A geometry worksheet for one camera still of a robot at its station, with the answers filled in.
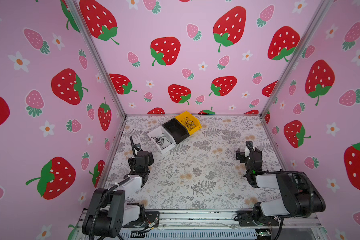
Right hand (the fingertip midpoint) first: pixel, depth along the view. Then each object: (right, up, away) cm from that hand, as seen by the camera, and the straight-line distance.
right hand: (248, 148), depth 91 cm
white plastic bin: (-51, 0, +8) cm, 52 cm away
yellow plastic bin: (-34, +17, +24) cm, 45 cm away
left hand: (-67, -4, -1) cm, 67 cm away
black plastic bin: (-44, +10, +17) cm, 49 cm away
